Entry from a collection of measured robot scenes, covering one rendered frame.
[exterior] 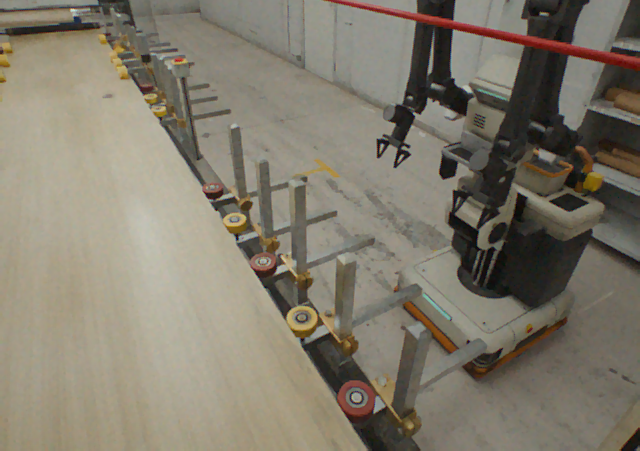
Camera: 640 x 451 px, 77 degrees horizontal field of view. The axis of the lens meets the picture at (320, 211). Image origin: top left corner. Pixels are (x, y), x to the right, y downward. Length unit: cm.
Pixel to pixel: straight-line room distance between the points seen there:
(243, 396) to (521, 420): 144
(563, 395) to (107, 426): 189
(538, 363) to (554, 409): 23
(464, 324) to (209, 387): 131
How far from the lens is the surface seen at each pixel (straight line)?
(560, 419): 221
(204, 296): 116
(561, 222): 187
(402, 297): 126
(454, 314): 202
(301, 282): 124
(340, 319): 107
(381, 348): 216
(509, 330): 204
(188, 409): 97
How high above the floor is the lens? 171
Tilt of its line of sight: 34 degrees down
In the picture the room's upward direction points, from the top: straight up
